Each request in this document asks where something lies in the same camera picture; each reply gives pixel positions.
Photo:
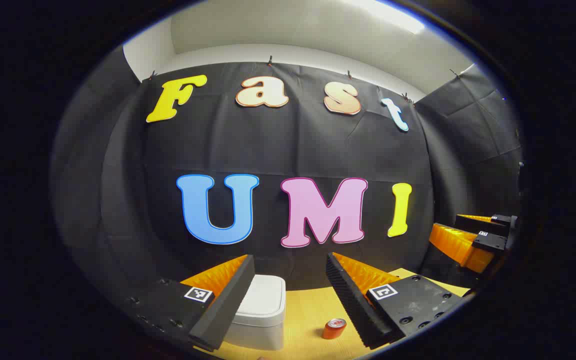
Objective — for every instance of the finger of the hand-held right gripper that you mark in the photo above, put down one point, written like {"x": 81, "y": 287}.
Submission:
{"x": 455, "y": 245}
{"x": 500, "y": 218}

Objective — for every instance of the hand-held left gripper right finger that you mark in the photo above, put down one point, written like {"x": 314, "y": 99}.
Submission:
{"x": 353, "y": 300}

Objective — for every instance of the red pop can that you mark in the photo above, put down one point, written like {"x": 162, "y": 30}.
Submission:
{"x": 334, "y": 330}

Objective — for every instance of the black backdrop cloth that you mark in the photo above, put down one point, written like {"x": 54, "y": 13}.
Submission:
{"x": 293, "y": 150}

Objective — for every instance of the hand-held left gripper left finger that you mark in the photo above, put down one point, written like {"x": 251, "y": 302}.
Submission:
{"x": 228, "y": 300}

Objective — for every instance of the white desktop garbage bin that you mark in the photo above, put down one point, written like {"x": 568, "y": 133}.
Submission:
{"x": 263, "y": 305}

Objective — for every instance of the wooden desktop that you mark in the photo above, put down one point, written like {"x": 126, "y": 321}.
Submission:
{"x": 303, "y": 310}

